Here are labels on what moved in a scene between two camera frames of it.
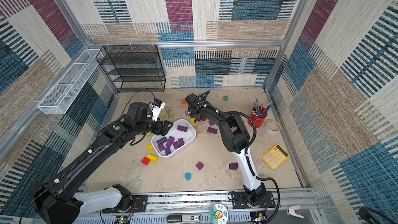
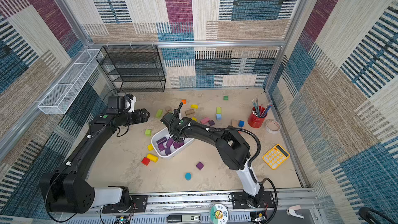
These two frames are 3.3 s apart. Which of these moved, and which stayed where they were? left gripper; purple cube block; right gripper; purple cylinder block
Moved: right gripper; left gripper
Stayed: purple cylinder block; purple cube block
